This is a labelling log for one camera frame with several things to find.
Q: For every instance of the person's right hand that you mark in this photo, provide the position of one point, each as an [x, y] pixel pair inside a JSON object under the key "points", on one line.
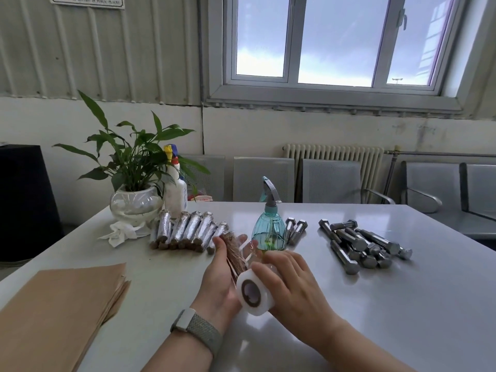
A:
{"points": [[298, 302]]}

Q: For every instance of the person's left hand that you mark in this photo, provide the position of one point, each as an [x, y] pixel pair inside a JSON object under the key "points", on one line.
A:
{"points": [[219, 286]]}

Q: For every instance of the white cling film roll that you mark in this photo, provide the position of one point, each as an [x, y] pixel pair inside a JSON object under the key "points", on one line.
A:
{"points": [[253, 294]]}

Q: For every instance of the brown paper sheet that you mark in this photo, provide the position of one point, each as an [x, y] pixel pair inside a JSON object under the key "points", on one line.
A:
{"points": [[234, 253]]}

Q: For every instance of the row of bolts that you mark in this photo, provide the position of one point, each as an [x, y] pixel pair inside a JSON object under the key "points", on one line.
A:
{"points": [[190, 230]]}

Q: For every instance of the teal spray bottle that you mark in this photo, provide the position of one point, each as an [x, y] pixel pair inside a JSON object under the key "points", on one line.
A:
{"points": [[268, 228]]}

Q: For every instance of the pile of steel bolts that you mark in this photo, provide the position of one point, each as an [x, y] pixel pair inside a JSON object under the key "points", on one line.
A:
{"points": [[360, 242]]}

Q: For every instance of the stack of brown paper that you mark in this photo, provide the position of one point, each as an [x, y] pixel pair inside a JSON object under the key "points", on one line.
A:
{"points": [[50, 313]]}

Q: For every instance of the person's left forearm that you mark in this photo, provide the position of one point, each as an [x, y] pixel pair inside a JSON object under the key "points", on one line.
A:
{"points": [[178, 356]]}

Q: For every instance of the smartwatch with grey band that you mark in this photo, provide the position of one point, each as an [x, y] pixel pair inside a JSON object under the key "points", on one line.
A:
{"points": [[197, 331]]}

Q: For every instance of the red packet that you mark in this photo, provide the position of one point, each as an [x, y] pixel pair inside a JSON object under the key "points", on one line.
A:
{"points": [[202, 198]]}

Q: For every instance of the white spray bottle colourful nozzle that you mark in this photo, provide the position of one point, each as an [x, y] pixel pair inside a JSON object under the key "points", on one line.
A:
{"points": [[176, 197]]}

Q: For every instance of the crumpled white tissue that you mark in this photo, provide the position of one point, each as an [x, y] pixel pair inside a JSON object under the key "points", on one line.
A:
{"points": [[122, 233]]}

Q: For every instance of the clear glass plant pot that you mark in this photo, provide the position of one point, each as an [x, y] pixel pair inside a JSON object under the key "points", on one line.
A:
{"points": [[135, 205]]}

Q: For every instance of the grey metal chair with armrest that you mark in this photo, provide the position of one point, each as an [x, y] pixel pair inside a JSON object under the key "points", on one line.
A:
{"points": [[331, 181]]}

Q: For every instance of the green leafy plant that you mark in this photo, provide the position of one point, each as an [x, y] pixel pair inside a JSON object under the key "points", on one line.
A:
{"points": [[133, 162]]}

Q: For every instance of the grey metal bench seat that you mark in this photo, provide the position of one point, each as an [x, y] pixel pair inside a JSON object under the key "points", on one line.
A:
{"points": [[432, 182], [480, 189]]}

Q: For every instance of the white framed window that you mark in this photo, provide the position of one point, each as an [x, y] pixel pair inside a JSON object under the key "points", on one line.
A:
{"points": [[294, 42]]}

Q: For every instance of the white wall radiator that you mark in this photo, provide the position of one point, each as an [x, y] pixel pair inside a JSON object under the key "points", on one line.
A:
{"points": [[333, 152]]}

